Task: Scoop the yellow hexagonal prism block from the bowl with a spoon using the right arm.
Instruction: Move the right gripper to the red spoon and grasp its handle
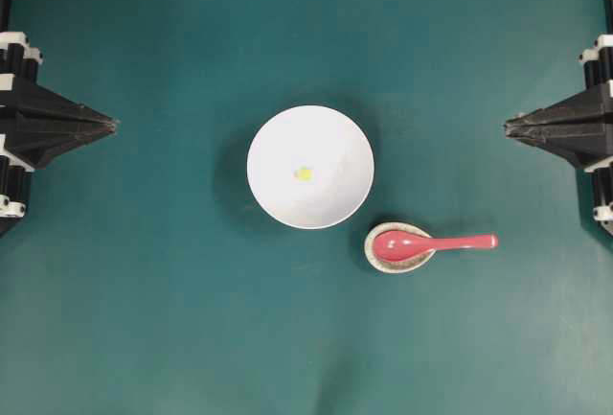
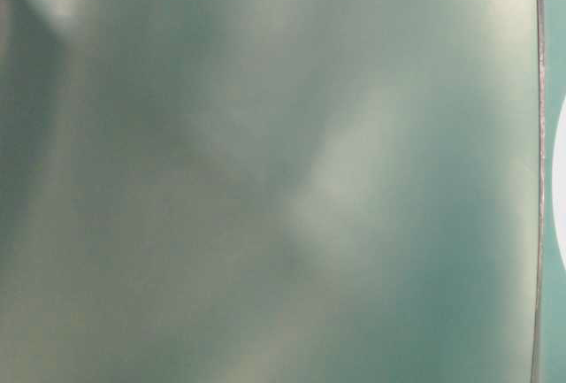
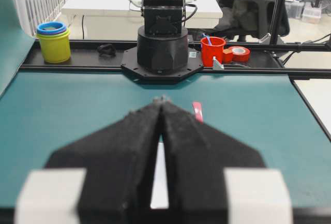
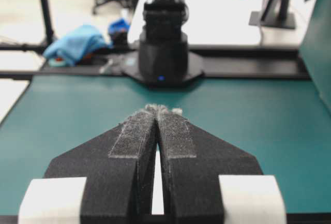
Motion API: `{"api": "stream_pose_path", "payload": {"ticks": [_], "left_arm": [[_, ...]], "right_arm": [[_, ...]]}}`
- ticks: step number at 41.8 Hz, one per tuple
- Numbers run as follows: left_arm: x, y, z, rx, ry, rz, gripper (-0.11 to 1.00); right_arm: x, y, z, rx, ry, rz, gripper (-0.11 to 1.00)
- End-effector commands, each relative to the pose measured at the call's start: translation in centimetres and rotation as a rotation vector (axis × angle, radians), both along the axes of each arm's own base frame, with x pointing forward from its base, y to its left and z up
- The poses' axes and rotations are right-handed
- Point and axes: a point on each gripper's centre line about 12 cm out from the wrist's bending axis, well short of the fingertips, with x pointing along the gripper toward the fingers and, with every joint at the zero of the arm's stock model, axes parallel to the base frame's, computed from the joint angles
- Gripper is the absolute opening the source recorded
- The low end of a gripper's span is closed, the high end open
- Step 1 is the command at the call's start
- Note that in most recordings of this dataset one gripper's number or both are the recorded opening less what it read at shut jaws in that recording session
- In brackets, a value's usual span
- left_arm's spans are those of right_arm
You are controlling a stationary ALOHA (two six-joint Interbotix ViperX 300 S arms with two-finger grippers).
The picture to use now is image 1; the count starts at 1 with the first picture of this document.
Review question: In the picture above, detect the speckled ceramic spoon rest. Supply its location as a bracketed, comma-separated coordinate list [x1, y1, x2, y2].
[364, 222, 434, 274]

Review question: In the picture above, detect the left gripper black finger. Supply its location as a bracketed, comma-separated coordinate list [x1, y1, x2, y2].
[13, 80, 117, 128]
[5, 123, 117, 170]

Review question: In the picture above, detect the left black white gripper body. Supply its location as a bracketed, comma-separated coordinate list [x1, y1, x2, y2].
[1, 32, 43, 218]

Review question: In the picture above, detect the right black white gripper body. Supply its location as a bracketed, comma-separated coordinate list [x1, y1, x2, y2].
[579, 34, 612, 219]

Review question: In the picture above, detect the pink plastic soup spoon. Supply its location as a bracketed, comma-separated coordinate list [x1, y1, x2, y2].
[373, 230, 498, 263]

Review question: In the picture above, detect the white round bowl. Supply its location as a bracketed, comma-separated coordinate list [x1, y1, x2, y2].
[246, 105, 375, 230]

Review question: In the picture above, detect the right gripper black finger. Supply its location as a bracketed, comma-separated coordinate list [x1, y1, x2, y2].
[505, 127, 612, 172]
[504, 80, 612, 131]

